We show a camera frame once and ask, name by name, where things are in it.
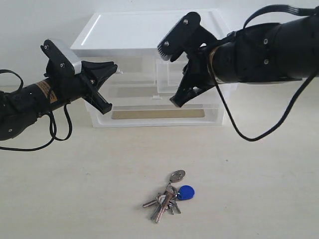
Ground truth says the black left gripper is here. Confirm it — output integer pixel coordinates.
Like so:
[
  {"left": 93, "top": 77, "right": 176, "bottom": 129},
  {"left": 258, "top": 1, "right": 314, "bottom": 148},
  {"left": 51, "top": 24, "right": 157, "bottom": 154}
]
[{"left": 44, "top": 61, "right": 118, "bottom": 114}]

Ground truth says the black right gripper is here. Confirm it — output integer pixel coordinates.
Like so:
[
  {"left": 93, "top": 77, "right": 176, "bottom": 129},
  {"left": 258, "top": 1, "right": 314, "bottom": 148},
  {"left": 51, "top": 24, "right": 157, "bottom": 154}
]
[{"left": 169, "top": 25, "right": 217, "bottom": 108}]

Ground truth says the white plastic drawer cabinet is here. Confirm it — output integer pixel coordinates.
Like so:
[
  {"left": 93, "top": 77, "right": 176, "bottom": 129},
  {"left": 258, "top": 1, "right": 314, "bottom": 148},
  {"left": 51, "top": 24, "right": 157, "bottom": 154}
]
[{"left": 71, "top": 9, "right": 226, "bottom": 128}]

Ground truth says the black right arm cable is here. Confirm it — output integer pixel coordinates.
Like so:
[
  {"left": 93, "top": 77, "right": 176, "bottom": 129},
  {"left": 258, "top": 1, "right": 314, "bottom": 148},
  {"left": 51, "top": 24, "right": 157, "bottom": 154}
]
[{"left": 206, "top": 4, "right": 315, "bottom": 142}]

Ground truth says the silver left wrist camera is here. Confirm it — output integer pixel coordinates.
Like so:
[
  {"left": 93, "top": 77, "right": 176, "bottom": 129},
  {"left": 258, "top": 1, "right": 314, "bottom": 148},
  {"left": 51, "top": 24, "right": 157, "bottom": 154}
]
[{"left": 40, "top": 38, "right": 82, "bottom": 77}]

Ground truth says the key bunch with blue tag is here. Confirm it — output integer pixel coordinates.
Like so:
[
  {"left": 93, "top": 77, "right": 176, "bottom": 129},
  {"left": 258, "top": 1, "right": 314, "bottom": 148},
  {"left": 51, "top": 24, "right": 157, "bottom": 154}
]
[{"left": 142, "top": 169, "right": 195, "bottom": 224}]

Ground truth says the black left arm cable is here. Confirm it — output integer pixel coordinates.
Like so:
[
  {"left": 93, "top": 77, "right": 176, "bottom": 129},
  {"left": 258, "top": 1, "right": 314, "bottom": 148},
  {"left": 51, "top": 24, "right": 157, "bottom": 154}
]
[{"left": 0, "top": 69, "right": 73, "bottom": 152}]

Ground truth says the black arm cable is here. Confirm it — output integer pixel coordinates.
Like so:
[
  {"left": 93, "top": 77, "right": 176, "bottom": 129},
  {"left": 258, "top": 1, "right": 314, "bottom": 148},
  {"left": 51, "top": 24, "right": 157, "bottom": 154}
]
[
  {"left": 0, "top": 69, "right": 73, "bottom": 152},
  {"left": 206, "top": 4, "right": 315, "bottom": 142}
]

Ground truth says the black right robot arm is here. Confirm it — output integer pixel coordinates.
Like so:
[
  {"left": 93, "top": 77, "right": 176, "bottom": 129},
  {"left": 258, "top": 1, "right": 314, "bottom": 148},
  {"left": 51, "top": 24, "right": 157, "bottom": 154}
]
[{"left": 158, "top": 10, "right": 319, "bottom": 107}]

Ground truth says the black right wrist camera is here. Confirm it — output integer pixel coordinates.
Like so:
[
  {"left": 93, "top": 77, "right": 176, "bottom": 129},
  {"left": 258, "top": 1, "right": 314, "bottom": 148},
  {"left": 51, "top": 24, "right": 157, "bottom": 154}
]
[{"left": 157, "top": 11, "right": 201, "bottom": 61}]

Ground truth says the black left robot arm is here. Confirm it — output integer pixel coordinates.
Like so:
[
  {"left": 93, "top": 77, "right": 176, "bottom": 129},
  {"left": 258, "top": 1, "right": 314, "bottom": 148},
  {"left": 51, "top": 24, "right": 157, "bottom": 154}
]
[{"left": 0, "top": 61, "right": 118, "bottom": 141}]

